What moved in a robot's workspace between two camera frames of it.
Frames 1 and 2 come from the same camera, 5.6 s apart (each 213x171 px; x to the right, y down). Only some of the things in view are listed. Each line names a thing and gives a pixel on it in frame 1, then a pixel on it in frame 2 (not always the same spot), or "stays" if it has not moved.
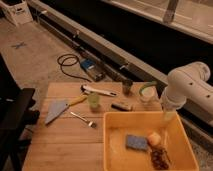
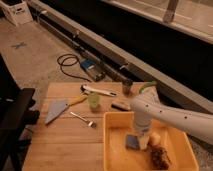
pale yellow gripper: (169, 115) -> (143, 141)
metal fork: (90, 123) stays
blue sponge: (133, 141) stays
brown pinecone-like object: (160, 159) stays
